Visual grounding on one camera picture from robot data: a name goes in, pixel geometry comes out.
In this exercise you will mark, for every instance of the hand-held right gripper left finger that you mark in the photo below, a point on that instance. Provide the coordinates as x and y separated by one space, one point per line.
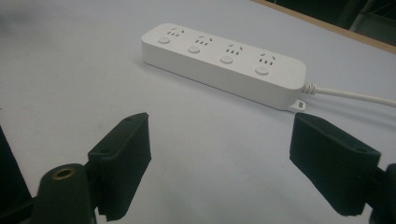
124 161

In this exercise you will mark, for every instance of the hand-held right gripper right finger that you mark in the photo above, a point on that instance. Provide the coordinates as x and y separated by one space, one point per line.
333 165

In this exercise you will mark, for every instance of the white power strip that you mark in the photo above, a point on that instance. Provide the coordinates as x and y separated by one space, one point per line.
218 65

